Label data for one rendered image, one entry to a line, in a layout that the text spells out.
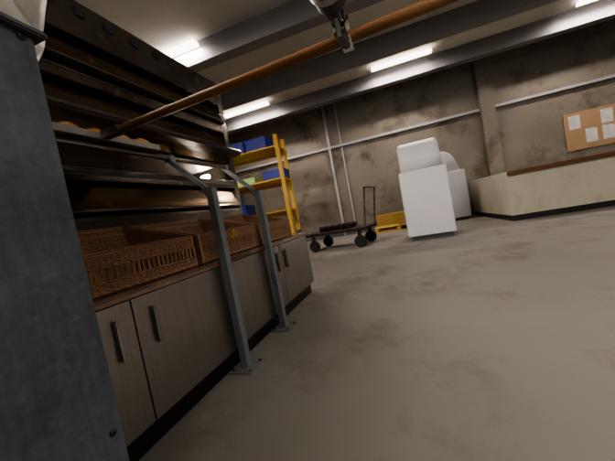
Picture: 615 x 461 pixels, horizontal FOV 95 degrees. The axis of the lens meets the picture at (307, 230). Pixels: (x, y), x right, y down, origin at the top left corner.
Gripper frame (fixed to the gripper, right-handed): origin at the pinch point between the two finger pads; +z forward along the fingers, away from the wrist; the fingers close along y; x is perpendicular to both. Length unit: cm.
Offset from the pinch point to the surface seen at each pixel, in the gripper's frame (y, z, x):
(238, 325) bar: 96, 35, -81
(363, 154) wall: -91, 693, -73
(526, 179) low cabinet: 53, 473, 199
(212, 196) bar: 29, 35, -81
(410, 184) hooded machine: 26, 398, 21
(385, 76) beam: -230, 601, 13
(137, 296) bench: 65, -10, -87
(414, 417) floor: 120, 9, 0
